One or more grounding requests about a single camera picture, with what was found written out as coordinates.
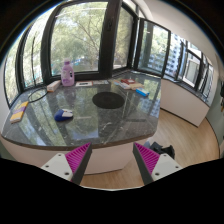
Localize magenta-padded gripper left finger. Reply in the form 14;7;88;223
40;142;93;186

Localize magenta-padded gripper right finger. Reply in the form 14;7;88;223
132;142;184;186

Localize blue and white computer mouse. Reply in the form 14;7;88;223
54;108;74;122

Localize black round mouse pad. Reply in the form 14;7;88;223
91;91;126;110

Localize blue and white box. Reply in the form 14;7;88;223
135;87;150;98

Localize beige book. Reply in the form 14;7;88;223
129;83;145;91

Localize white and orange carton box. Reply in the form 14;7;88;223
46;79;62;93

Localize teal printed pamphlet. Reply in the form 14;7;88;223
111;79;131;90

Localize purple detergent bottle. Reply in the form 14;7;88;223
60;59;75;88

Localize black cable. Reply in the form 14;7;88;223
27;87;50;104

